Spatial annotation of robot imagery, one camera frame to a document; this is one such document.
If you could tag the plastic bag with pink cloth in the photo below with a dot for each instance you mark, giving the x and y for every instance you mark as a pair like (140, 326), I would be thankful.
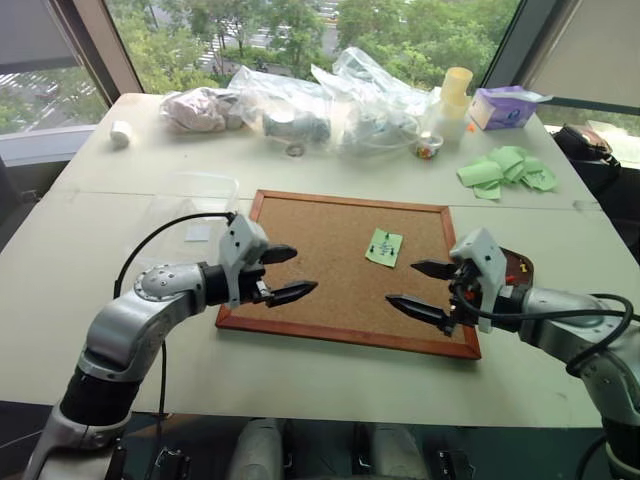
(197, 110)

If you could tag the clear plastic container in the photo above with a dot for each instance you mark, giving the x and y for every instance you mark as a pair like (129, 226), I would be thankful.
(200, 197)

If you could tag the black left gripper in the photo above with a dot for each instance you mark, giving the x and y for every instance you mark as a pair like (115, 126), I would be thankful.
(254, 287)

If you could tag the cream plastic cup stack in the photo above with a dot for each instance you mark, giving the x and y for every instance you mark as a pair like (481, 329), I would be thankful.
(456, 90)

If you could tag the small clear plastic square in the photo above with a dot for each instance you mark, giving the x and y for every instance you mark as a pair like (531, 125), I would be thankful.
(197, 233)

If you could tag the small cup of pushpins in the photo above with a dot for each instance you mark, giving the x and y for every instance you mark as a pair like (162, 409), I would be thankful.
(428, 148)

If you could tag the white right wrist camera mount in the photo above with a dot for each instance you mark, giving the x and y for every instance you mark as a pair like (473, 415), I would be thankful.
(485, 260)

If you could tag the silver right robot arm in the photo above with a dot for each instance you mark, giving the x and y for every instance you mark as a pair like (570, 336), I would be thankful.
(580, 320)

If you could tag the purple tissue box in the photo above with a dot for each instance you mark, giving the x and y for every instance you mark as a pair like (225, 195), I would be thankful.
(500, 112)

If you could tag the white plastic container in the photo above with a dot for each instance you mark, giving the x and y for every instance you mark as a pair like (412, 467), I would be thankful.
(445, 127)

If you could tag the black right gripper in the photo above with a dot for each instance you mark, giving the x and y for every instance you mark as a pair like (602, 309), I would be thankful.
(466, 295)

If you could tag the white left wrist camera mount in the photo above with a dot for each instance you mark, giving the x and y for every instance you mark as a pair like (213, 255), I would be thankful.
(243, 240)

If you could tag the wood-framed cork board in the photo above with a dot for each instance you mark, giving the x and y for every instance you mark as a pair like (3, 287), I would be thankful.
(330, 260)

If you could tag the white tape roll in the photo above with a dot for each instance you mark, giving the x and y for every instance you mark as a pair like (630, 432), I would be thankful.
(120, 134)

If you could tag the grey rounded robot leg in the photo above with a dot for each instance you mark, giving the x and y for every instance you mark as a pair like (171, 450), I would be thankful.
(257, 450)
(400, 452)

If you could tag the black bag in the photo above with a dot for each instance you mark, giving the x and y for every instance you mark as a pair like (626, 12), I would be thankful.
(585, 150)

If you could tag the plastic bag with grey object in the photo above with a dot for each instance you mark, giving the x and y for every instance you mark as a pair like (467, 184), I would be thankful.
(285, 112)

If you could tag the grey window blind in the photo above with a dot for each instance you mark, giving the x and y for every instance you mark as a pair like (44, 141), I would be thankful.
(590, 45)
(35, 30)

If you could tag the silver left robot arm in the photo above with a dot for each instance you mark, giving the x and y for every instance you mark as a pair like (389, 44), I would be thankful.
(145, 300)

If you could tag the large loose green note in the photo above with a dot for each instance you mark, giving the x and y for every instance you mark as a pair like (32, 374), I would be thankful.
(479, 173)

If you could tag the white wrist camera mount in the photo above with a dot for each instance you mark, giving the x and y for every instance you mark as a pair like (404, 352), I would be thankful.
(243, 240)
(485, 260)

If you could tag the green sticky note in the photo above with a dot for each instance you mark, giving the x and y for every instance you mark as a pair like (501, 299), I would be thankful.
(382, 252)

